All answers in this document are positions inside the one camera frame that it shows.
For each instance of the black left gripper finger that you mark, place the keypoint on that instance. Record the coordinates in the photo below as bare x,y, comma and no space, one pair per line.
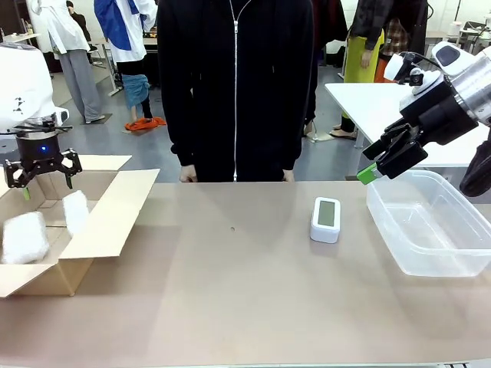
15,174
73,163

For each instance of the plain bubble-wrapped clock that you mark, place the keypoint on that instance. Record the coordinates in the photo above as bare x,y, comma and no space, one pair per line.
25,237

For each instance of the background desk with equipment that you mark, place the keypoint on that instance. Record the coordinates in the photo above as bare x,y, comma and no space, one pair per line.
466,28

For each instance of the grey background desk frame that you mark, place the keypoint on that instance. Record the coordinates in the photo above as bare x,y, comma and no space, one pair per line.
113,78

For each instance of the seated person in dark top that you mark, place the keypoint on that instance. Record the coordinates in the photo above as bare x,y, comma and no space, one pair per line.
80,23

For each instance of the bubble-wrapped clock with QR label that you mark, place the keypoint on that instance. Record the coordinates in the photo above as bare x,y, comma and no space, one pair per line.
76,214

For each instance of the orange cloth on floor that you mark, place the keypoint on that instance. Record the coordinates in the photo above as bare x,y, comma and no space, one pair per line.
144,123

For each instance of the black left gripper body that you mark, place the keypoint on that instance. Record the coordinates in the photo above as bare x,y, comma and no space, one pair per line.
38,151

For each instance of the unwrapped white digital clock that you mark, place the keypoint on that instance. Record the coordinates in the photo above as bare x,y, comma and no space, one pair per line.
325,220

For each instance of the white background table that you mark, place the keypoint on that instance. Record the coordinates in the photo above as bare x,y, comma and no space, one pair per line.
368,103

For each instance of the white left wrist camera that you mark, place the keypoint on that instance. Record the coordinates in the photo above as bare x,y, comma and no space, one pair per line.
60,115

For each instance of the person in black zip hoodie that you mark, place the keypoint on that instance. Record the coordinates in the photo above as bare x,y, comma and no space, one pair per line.
238,76

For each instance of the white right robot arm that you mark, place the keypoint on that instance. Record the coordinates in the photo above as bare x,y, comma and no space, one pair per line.
473,76

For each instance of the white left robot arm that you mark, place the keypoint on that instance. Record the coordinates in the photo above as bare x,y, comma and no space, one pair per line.
21,84

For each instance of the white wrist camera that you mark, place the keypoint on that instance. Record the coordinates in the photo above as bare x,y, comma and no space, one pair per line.
60,115
395,68

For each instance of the person's left hand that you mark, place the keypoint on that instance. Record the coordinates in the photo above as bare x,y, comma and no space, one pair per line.
288,175

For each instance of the person with yellow apron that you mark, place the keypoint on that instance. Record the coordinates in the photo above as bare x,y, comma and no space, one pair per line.
362,38

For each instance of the tan paper scrap on floor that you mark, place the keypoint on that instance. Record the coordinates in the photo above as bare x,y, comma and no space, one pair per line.
320,137

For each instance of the person in white blue coat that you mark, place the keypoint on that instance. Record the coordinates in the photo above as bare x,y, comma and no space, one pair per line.
122,30

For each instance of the person's left forearm black sleeve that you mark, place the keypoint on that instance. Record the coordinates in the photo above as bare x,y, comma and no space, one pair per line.
303,126

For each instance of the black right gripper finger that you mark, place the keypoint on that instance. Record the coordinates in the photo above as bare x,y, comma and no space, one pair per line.
404,157
391,140

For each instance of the person's right hand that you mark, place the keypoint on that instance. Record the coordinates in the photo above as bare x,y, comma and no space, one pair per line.
188,174

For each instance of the person in plaid and orange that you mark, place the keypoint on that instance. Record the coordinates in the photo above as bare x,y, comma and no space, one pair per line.
395,34

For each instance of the clear plastic bin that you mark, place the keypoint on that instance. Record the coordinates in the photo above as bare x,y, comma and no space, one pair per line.
429,230

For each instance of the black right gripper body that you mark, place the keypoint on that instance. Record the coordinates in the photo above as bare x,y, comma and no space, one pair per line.
441,113

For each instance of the open brown cardboard box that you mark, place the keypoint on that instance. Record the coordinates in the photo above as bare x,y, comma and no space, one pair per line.
103,214

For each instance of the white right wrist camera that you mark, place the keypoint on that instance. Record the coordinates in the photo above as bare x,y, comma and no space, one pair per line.
395,68

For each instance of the person's right forearm black sleeve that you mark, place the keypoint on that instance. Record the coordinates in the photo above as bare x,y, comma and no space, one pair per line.
182,126

